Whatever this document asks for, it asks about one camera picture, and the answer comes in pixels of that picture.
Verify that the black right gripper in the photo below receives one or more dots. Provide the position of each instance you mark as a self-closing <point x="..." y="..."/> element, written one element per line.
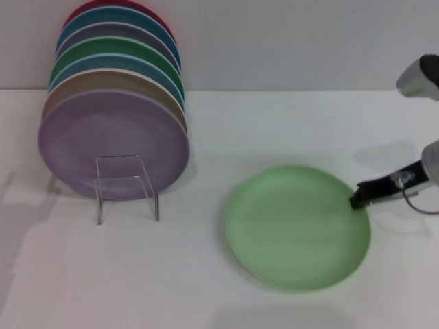
<point x="384" y="186"/>

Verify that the light green plate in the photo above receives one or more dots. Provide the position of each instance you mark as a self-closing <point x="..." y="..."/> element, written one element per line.
<point x="295" y="229"/>

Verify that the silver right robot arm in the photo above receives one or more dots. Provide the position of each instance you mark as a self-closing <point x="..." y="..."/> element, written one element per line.
<point x="411" y="80"/>

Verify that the purple plate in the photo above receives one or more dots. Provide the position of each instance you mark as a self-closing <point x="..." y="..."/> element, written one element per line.
<point x="103" y="137"/>

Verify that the light blue plate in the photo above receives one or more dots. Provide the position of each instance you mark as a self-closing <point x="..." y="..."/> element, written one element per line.
<point x="113" y="63"/>

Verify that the beige plate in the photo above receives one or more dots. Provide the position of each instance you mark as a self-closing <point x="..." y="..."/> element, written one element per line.
<point x="103" y="80"/>

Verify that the dark green plate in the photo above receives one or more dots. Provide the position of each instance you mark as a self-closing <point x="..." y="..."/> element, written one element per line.
<point x="113" y="46"/>

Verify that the grey plate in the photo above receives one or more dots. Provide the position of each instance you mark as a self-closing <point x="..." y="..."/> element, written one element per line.
<point x="116" y="31"/>

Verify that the teal blue plate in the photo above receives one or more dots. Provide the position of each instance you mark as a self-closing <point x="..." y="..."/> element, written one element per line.
<point x="113" y="17"/>

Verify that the dark red plate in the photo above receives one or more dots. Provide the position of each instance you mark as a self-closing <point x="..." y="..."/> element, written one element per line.
<point x="77" y="13"/>

